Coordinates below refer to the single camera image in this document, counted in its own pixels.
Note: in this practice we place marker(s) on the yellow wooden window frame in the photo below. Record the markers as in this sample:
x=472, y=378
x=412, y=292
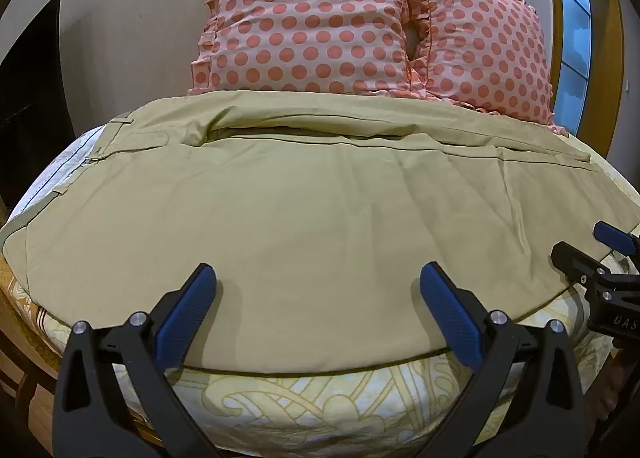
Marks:
x=607, y=37

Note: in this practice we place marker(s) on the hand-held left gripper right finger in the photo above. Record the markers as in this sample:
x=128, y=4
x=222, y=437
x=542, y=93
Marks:
x=450, y=319

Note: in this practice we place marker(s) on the wooden bed frame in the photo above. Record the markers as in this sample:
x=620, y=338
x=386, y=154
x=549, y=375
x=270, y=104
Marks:
x=30, y=378

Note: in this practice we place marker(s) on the black flat panel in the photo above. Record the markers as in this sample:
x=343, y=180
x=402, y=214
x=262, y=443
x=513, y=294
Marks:
x=30, y=102

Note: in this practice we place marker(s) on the bed with patterned yellow sheet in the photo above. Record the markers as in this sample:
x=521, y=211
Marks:
x=310, y=403

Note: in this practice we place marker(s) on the glass window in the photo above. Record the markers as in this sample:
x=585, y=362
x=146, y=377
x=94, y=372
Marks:
x=572, y=37

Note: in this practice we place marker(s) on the khaki pants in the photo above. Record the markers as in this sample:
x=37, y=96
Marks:
x=300, y=213

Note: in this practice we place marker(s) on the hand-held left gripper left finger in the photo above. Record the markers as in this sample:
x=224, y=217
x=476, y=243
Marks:
x=184, y=314

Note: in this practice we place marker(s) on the pink polka-dot ruffled pillow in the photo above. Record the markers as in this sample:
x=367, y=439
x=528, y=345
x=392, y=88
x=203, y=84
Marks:
x=485, y=52
x=310, y=22

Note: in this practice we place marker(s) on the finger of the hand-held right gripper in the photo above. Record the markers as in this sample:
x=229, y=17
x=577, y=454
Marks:
x=575, y=260
x=614, y=235

